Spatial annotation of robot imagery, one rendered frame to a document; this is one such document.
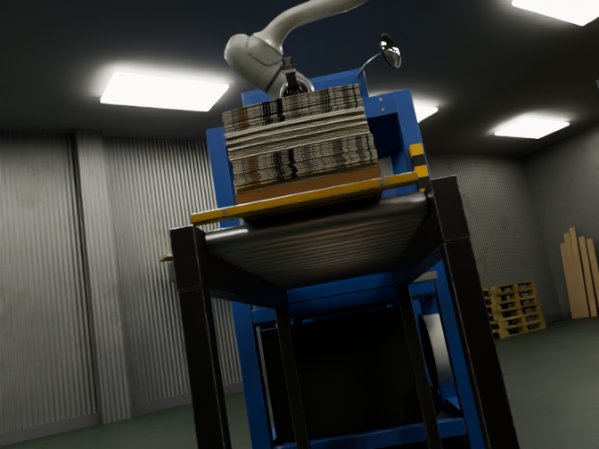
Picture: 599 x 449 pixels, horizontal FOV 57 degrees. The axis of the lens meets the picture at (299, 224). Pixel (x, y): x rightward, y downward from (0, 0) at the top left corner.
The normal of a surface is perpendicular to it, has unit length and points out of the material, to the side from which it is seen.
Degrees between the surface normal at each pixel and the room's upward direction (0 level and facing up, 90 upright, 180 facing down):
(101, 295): 90
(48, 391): 90
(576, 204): 90
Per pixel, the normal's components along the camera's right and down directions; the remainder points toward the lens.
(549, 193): -0.84, 0.04
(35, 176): 0.52, -0.25
